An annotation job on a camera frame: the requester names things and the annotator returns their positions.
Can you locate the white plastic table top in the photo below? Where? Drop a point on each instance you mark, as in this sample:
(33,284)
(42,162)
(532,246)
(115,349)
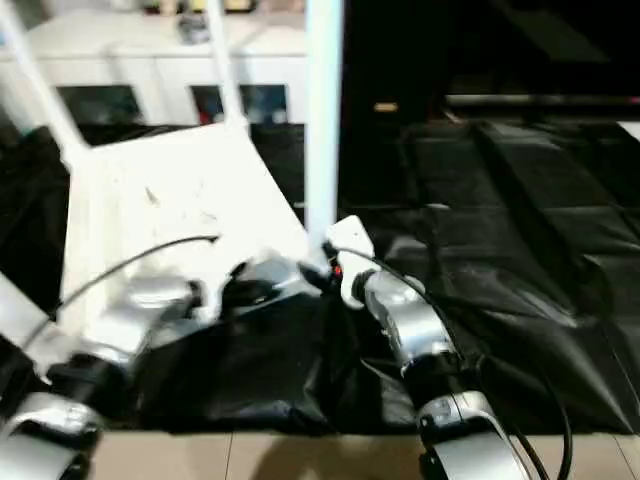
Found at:
(175,190)

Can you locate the white plastic table leg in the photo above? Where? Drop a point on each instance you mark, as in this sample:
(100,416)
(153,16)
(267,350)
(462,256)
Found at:
(25,320)
(45,100)
(225,75)
(325,125)

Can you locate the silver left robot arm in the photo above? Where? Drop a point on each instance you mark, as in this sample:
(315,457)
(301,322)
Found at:
(135,310)

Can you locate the small tan label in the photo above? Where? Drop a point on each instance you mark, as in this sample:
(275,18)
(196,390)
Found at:
(386,106)

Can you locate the black plastic mat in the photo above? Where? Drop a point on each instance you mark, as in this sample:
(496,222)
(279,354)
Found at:
(500,225)

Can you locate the red bottle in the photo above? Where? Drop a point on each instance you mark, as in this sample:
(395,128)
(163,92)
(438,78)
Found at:
(204,112)

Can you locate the white sideboard cabinet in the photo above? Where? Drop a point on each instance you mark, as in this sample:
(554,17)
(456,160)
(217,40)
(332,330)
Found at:
(140,65)

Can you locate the black parts in clear bag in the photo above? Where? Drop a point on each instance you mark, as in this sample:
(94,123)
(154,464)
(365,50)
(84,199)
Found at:
(192,27)

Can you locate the black draped furniture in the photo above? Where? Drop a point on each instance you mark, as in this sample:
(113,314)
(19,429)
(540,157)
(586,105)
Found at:
(500,45)

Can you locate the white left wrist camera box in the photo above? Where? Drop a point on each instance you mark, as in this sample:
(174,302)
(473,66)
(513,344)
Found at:
(215,290)

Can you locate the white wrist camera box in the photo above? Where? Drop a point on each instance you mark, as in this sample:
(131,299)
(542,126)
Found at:
(215,290)
(352,240)

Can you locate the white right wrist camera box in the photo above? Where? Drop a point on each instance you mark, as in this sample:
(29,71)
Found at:
(352,240)

